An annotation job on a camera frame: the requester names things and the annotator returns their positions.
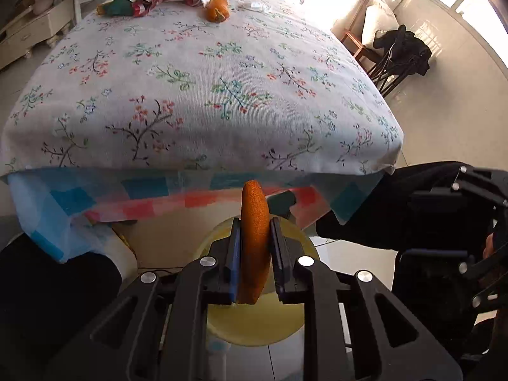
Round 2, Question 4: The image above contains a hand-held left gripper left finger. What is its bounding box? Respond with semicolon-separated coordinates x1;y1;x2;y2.
45;217;243;381

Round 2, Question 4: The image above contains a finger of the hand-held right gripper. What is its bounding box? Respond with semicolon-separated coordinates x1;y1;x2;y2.
409;164;508;231
397;247;508;322

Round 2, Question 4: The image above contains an orange fruit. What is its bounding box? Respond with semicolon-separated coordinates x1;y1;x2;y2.
204;0;231;22

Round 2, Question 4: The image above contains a clear plastic bottle green label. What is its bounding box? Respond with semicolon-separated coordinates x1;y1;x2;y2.
97;0;153;17

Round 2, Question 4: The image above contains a wooden chair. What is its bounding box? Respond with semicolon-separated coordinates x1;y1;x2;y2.
339;0;401;64

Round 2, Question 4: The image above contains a white low cabinet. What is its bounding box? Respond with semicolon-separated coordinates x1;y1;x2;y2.
0;0;76;72

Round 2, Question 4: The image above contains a long orange peel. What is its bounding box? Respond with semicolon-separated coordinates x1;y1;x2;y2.
237;180;274;305

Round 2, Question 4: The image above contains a person's right leg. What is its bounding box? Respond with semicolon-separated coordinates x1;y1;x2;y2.
315;161;477;255

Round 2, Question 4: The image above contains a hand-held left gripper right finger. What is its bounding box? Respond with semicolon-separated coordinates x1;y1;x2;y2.
271;215;464;381

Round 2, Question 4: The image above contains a person's leg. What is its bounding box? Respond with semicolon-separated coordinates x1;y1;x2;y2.
0;234;124;381
315;161;477;255

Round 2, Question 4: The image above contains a floral tablecloth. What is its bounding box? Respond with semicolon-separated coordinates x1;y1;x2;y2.
0;0;405;175

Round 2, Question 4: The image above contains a black folding stand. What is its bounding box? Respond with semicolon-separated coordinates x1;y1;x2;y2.
365;57;421;98

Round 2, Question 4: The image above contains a black jacket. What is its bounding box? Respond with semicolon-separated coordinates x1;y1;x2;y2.
373;25;432;76

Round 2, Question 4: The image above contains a person's right hand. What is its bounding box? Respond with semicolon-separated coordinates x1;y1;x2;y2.
481;231;498;263

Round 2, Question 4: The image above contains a white cushion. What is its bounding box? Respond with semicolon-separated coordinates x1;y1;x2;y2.
361;2;399;48

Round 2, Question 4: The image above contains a person's left leg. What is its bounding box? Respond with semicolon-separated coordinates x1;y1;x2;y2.
0;234;124;381

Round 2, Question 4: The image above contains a checkered plastic table cover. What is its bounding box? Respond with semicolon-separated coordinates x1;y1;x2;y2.
0;164;385;264

